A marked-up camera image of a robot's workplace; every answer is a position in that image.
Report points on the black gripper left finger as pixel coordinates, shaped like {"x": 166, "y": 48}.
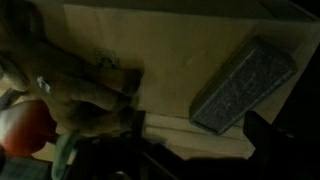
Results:
{"x": 116, "y": 156}

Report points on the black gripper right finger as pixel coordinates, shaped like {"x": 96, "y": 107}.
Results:
{"x": 290, "y": 143}

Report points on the brown plush moose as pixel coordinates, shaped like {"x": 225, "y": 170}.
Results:
{"x": 66, "y": 76}

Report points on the red plush ball white tag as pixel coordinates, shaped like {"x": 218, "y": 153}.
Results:
{"x": 26, "y": 128}

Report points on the green plaid sofa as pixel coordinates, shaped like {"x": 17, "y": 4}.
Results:
{"x": 20, "y": 168}

